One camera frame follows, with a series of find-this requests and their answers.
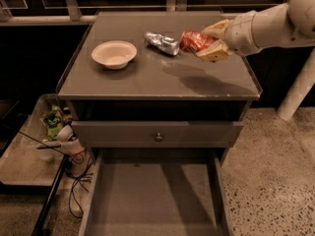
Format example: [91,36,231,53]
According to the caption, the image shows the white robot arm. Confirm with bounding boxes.
[196,0,315,62]

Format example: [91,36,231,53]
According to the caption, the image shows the grey top drawer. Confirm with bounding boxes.
[72,121,243,148]

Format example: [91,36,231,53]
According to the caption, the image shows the metal drawer knob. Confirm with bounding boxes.
[155,133,163,142]

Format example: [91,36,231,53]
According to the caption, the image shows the red coke can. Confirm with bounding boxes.
[180,30,217,54]

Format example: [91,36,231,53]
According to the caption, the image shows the open grey middle drawer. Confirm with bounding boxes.
[78,148,234,236]

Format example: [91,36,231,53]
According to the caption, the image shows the white cup in bin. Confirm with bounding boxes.
[56,125,74,142]

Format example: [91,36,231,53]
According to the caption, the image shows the black cables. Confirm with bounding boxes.
[64,147,95,220]

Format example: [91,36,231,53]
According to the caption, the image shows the silver crushed can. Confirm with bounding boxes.
[144,31,180,56]

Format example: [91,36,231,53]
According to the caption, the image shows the white paper bowl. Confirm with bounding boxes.
[92,40,137,70]

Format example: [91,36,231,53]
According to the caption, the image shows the white support pole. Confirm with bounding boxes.
[277,49,315,121]

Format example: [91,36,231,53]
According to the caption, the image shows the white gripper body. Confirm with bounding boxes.
[223,11,261,56]

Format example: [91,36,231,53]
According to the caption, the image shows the grey drawer cabinet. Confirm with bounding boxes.
[54,10,264,169]

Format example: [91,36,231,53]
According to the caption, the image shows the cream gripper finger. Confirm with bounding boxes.
[202,20,231,39]
[196,39,232,62]

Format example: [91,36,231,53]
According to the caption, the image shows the green snack bag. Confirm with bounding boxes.
[40,105,65,141]

